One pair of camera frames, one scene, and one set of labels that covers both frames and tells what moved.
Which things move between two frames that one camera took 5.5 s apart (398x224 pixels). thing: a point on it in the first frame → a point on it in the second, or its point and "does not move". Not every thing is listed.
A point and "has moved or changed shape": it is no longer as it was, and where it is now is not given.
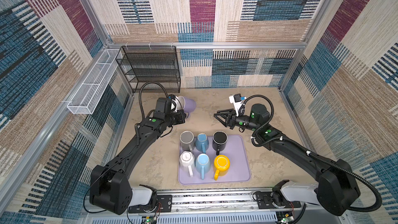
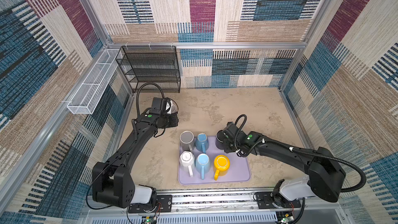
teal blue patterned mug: [202, 143] does not move
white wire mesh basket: [87, 98] does not move
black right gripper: [229, 120] → [227, 149]
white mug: [187, 161] does not move
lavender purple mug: [188, 105] has moved or changed shape
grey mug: [186, 138] does not move
